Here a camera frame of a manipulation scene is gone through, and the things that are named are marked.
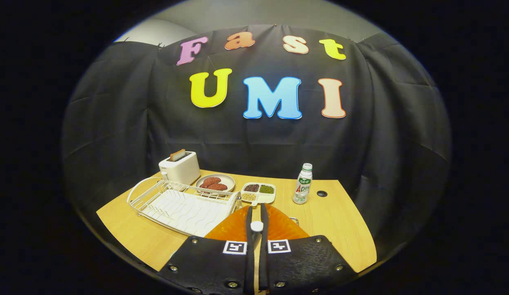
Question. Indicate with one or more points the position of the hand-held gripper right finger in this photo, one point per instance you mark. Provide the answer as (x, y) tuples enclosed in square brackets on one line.
[(264, 270)]

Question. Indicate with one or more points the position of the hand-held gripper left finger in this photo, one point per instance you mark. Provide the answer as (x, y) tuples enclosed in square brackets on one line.
[(248, 272)]

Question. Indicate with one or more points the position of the grey plate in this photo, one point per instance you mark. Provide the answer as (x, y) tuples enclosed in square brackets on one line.
[(228, 179)]

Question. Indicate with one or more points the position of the white divided bean tray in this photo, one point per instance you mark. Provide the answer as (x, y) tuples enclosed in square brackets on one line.
[(267, 199)]

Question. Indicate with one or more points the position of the red meat patty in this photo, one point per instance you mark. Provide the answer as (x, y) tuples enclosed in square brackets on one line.
[(218, 187), (211, 180)]

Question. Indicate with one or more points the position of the white plastic drink bottle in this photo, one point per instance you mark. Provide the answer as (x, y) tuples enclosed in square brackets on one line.
[(302, 188)]

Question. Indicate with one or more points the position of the white toaster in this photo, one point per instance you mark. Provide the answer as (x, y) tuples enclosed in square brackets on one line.
[(182, 170)]

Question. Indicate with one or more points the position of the brown bread slice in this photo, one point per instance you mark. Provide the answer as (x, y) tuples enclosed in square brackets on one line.
[(177, 155)]

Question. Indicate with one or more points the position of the black backdrop cloth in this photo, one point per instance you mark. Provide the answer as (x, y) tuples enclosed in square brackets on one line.
[(115, 123)]

